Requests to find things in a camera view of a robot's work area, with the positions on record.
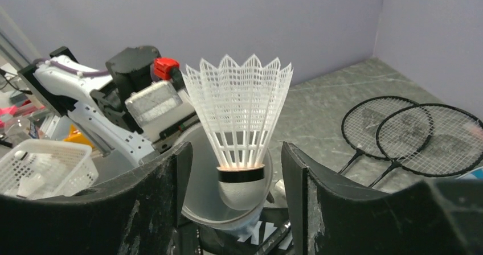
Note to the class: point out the black badminton racket left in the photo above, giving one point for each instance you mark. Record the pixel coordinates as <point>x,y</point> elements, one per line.
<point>390,128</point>

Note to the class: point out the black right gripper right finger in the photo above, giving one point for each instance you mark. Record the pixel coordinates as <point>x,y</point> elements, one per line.
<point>331,214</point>

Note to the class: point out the black badminton racket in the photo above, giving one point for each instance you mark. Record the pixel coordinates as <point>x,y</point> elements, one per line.
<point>431,139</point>
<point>390,128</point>

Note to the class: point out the white perforated plastic basket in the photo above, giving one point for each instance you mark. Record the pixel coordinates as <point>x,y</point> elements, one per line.
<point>39,168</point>

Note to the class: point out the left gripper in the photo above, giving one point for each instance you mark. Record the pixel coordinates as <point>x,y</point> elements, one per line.
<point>147,95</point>

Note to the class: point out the black badminton racket right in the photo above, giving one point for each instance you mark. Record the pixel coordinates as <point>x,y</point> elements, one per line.
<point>431,139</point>

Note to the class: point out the white shuttlecock tube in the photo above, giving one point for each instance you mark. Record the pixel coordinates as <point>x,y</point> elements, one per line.
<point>203,203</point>

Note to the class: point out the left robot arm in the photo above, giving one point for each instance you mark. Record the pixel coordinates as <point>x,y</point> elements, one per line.
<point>70,89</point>

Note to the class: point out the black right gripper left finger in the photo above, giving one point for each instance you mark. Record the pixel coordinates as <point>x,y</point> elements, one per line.
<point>137,212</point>

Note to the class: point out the black racket cover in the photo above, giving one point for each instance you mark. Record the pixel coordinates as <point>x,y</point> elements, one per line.
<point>269,234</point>

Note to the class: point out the white plastic shuttlecock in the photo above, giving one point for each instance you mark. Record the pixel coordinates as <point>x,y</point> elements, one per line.
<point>239,106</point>

